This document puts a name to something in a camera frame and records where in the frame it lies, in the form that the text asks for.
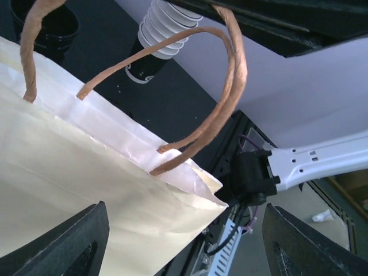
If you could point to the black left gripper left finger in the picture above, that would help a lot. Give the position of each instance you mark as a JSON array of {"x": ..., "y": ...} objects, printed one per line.
[{"x": 74, "y": 247}]

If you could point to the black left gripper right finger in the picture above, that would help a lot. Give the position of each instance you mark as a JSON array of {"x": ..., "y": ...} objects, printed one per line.
[{"x": 294, "y": 248}]

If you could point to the cream paper bag with handles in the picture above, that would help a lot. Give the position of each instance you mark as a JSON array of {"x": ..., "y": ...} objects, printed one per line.
[{"x": 64, "y": 147}]

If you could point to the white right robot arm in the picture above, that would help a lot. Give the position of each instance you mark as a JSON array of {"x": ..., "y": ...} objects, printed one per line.
[{"x": 313, "y": 107}]

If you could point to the black coffee cup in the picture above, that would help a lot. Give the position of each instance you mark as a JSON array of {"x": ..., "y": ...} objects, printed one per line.
[{"x": 58, "y": 29}]

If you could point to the stack of white paper cups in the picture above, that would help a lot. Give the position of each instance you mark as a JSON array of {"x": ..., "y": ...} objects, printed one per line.
[{"x": 164, "y": 19}]

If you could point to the white slotted cable duct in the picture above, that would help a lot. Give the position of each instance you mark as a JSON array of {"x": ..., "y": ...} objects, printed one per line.
[{"x": 221, "y": 262}]

